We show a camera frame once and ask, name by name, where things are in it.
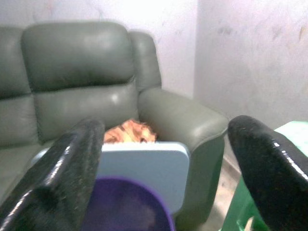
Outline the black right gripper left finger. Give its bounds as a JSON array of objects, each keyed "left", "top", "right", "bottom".
[{"left": 0, "top": 117, "right": 106, "bottom": 231}]

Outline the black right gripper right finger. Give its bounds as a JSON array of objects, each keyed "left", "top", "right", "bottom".
[{"left": 227, "top": 115, "right": 308, "bottom": 231}]

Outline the purple plastic bin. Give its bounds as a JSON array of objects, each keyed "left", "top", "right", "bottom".
[{"left": 81, "top": 177, "right": 176, "bottom": 231}]

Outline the green plastic table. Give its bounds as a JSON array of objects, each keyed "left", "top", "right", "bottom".
[{"left": 221, "top": 120, "right": 308, "bottom": 231}]

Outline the orange patterned cloth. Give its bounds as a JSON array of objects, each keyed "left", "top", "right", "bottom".
[{"left": 103, "top": 118, "right": 158, "bottom": 144}]

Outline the light blue square stool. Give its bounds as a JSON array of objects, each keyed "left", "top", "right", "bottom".
[{"left": 31, "top": 141, "right": 191, "bottom": 214}]

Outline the grey-green leather sofa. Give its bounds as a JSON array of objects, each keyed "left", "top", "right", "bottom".
[{"left": 0, "top": 21, "right": 229, "bottom": 225}]

